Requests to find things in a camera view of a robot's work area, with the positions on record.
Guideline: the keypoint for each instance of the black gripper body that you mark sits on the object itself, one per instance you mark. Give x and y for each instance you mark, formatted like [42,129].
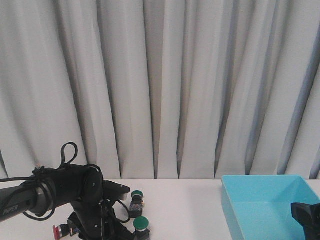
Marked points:
[308,216]
[99,222]

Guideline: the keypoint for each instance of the rear green push button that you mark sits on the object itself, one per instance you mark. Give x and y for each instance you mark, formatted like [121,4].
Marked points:
[137,204]

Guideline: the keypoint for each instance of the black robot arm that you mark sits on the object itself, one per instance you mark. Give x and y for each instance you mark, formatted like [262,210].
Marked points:
[91,197]

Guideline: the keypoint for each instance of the grey pleated curtain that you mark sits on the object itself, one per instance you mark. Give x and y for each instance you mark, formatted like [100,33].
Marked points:
[161,89]

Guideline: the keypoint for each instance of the green push button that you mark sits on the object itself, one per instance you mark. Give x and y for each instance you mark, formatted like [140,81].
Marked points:
[137,204]
[141,225]

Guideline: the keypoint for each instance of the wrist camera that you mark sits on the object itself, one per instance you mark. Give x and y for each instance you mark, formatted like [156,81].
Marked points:
[114,191]

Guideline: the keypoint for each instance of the red push button lying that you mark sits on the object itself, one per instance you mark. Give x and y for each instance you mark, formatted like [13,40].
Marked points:
[62,231]

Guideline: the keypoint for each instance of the front green push button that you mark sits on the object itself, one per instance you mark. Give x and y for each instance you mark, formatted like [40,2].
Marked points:
[141,225]

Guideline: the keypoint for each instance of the light blue plastic box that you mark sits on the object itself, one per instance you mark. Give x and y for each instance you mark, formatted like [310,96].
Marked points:
[258,207]

